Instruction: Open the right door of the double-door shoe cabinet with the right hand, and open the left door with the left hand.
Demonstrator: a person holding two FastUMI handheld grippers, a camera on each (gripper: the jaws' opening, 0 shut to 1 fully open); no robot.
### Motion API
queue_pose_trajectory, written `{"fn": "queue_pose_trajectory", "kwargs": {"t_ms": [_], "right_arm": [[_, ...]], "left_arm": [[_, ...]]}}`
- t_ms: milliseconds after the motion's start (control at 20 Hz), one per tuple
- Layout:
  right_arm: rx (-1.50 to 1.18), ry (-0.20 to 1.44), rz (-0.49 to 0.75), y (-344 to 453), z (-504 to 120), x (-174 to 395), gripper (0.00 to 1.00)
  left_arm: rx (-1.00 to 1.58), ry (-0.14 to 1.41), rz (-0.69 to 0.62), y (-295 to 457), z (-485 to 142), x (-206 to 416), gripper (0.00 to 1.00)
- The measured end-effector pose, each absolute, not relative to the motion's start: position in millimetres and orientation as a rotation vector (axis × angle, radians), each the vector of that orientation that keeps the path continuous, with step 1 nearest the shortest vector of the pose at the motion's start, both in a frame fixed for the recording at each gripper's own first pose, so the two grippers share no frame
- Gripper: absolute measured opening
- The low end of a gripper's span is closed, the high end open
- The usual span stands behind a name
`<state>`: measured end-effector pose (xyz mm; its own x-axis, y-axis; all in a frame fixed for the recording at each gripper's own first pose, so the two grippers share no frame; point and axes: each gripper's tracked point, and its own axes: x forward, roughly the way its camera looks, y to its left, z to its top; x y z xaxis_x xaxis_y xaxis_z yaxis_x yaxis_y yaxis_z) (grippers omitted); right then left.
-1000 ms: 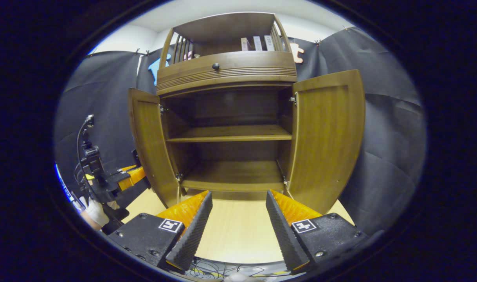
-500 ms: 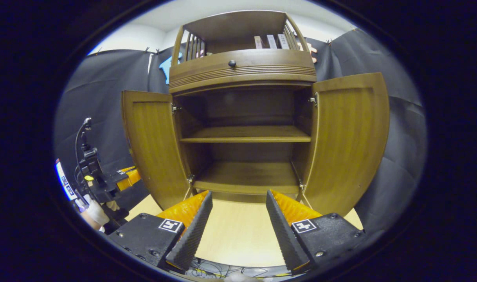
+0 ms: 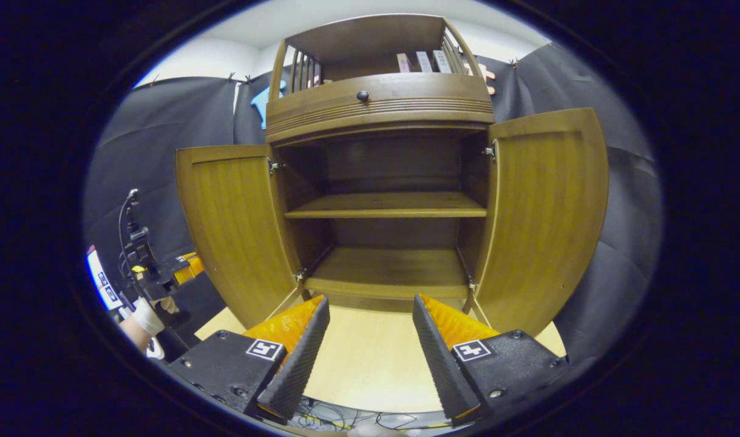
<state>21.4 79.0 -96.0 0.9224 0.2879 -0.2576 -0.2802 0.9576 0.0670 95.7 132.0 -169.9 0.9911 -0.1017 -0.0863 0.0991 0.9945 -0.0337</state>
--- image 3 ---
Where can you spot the pale pink book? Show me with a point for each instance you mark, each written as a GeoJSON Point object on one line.
{"type": "Point", "coordinates": [404, 63]}

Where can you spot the white panel with blue icons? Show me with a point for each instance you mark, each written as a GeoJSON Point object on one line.
{"type": "Point", "coordinates": [104, 282]}

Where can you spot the round black drawer knob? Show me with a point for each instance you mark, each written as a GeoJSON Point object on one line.
{"type": "Point", "coordinates": [362, 96]}

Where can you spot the wooden double-door shoe cabinet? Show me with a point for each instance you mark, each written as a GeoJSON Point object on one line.
{"type": "Point", "coordinates": [400, 164]}

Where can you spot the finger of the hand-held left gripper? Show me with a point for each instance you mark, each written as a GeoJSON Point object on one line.
{"type": "Point", "coordinates": [189, 268]}

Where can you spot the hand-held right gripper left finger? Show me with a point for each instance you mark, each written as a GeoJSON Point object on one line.
{"type": "Point", "coordinates": [297, 364]}

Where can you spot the wooden cabinet drawer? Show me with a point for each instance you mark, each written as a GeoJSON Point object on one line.
{"type": "Point", "coordinates": [321, 109]}

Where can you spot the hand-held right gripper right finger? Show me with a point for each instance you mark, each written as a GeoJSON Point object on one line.
{"type": "Point", "coordinates": [442, 364]}

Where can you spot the light grey book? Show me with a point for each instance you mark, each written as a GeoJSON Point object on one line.
{"type": "Point", "coordinates": [424, 62]}

